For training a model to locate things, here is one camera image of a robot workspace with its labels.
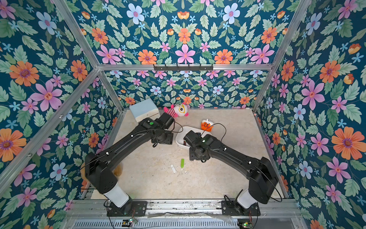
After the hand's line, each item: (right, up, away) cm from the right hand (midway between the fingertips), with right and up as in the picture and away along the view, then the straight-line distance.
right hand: (195, 155), depth 80 cm
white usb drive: (-14, -10, +8) cm, 19 cm away
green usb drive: (-9, -7, +10) cm, 15 cm away
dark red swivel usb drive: (-8, +4, +18) cm, 20 cm away
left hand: (-15, +9, +1) cm, 18 cm away
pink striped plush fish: (-14, +28, +31) cm, 44 cm away
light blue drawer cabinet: (-36, +28, +19) cm, 49 cm away
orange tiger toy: (+8, +18, +24) cm, 30 cm away
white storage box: (-8, +13, +20) cm, 25 cm away
